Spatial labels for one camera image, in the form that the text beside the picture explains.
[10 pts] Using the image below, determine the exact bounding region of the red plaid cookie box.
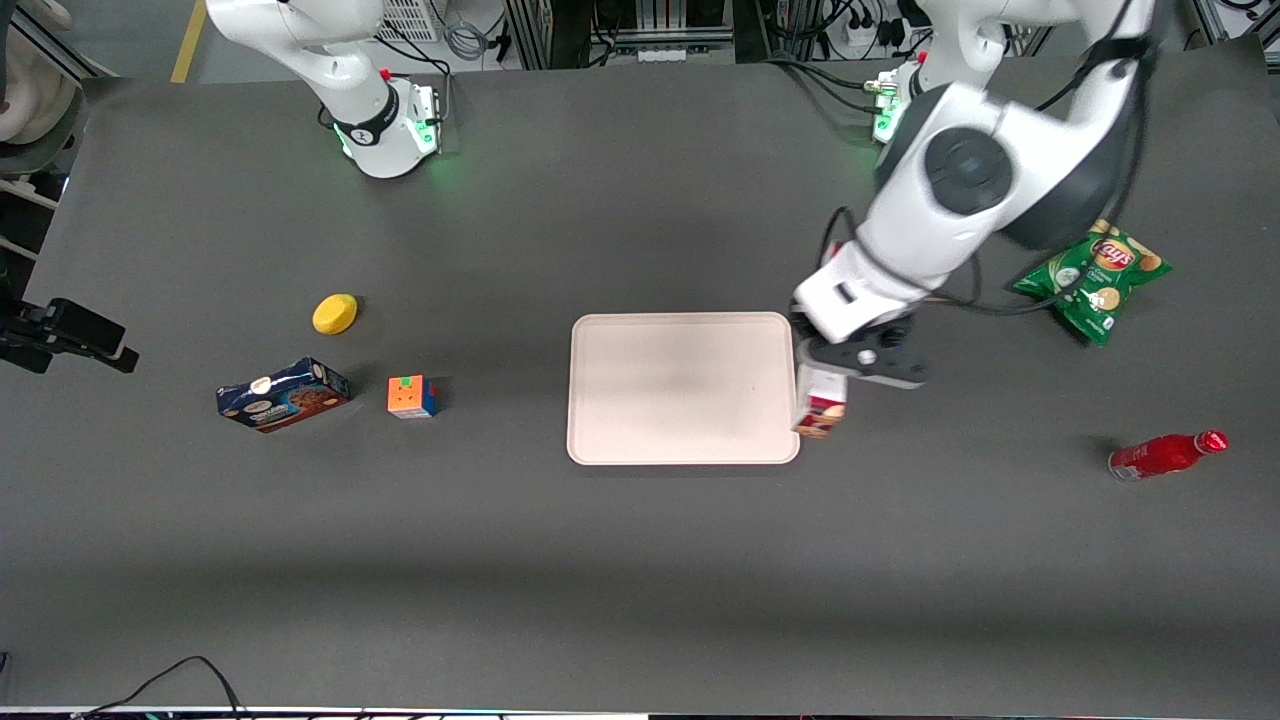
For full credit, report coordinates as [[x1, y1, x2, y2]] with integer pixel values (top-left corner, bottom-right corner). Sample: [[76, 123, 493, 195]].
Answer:
[[792, 365, 849, 440]]

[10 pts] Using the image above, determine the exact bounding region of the white plastic tray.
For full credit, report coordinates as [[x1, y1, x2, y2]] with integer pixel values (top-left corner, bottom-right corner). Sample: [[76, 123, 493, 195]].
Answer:
[[566, 312, 802, 467]]

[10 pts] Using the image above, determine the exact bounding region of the blue cookie box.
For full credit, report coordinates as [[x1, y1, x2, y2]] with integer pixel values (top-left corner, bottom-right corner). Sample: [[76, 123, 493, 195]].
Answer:
[[216, 357, 352, 434]]

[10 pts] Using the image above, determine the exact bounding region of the green chips bag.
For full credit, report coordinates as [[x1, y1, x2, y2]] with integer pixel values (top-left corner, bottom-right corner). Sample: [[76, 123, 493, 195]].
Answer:
[[1012, 220, 1173, 347]]

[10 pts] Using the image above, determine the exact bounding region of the white power strip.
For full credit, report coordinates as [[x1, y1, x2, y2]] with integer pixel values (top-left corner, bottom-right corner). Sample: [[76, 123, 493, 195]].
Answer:
[[845, 12, 909, 53]]

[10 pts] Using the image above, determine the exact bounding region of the red soda bottle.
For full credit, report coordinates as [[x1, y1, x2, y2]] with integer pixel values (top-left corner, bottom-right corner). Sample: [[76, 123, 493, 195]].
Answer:
[[1107, 430, 1230, 483]]

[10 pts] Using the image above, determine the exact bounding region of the colourful puzzle cube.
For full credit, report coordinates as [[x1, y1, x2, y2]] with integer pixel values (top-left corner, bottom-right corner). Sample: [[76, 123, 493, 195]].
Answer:
[[387, 374, 439, 420]]

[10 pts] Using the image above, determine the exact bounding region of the yellow lemon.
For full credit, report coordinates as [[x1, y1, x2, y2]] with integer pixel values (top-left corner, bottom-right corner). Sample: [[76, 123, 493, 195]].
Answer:
[[312, 293, 359, 336]]

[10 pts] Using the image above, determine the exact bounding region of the black clamp device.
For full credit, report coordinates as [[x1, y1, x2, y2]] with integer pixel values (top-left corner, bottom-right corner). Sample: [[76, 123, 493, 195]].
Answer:
[[0, 297, 140, 375]]

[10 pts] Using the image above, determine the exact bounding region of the beige rounded object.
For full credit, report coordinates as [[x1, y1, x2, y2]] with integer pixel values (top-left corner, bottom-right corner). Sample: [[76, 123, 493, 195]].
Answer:
[[0, 0, 83, 144]]

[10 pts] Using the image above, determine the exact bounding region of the dark wrist camera box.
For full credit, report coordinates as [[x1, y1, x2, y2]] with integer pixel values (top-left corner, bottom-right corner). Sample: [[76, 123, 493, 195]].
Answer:
[[836, 318, 930, 390]]

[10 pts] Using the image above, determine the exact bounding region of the black floor cable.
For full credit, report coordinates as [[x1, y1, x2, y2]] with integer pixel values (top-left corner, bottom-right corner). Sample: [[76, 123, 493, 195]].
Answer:
[[70, 655, 246, 720]]

